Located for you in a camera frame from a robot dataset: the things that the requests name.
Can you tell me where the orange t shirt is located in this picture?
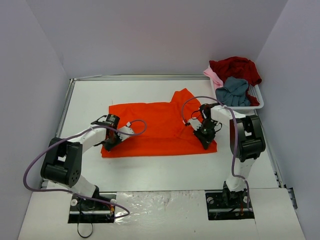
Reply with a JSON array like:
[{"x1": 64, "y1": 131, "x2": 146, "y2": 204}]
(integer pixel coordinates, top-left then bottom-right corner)
[{"x1": 100, "y1": 88, "x2": 218, "y2": 158}]

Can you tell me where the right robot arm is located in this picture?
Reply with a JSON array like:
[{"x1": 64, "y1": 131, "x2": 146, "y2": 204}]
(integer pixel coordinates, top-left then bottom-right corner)
[{"x1": 188, "y1": 103, "x2": 266, "y2": 207}]

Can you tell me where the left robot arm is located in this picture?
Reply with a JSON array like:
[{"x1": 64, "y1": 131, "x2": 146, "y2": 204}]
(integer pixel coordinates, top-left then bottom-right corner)
[{"x1": 40, "y1": 114, "x2": 122, "y2": 209}]

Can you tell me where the teal t shirt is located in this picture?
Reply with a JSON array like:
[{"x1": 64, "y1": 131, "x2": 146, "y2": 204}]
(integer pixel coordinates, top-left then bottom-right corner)
[{"x1": 215, "y1": 76, "x2": 251, "y2": 107}]

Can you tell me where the pink t shirt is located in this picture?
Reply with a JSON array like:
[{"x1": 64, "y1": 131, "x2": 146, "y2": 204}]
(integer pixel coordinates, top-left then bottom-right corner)
[{"x1": 203, "y1": 66, "x2": 224, "y2": 89}]

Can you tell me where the white plastic laundry basket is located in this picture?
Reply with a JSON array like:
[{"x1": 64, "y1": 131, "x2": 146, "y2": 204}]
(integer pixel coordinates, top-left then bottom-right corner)
[{"x1": 209, "y1": 76, "x2": 264, "y2": 111}]

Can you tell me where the dark red t shirt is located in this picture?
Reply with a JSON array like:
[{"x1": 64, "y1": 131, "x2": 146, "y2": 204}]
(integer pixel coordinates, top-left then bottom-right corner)
[{"x1": 209, "y1": 56, "x2": 262, "y2": 107}]

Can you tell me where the white foam front board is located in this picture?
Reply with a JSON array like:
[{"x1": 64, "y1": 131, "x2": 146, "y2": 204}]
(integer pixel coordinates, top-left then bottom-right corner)
[{"x1": 18, "y1": 188, "x2": 304, "y2": 240}]

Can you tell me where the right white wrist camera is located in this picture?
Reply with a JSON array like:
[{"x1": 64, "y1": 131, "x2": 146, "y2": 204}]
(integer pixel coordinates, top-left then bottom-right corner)
[{"x1": 185, "y1": 118, "x2": 202, "y2": 131}]

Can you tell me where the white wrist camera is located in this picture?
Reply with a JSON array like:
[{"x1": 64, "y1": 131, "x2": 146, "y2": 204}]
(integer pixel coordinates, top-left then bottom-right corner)
[
  {"x1": 185, "y1": 118, "x2": 202, "y2": 131},
  {"x1": 116, "y1": 122, "x2": 135, "y2": 143}
]

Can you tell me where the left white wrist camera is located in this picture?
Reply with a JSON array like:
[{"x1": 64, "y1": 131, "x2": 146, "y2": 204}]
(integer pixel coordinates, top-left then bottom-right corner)
[{"x1": 116, "y1": 122, "x2": 135, "y2": 143}]

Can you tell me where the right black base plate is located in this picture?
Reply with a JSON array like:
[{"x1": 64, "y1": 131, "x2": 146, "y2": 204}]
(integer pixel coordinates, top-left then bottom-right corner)
[{"x1": 205, "y1": 190, "x2": 255, "y2": 221}]

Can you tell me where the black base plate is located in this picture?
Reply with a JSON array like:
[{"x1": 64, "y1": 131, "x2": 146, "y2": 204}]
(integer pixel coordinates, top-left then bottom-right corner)
[
  {"x1": 67, "y1": 195, "x2": 115, "y2": 224},
  {"x1": 205, "y1": 190, "x2": 255, "y2": 221}
]

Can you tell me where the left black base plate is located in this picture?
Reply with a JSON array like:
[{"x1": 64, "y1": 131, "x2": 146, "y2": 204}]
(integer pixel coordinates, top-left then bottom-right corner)
[{"x1": 67, "y1": 195, "x2": 115, "y2": 224}]

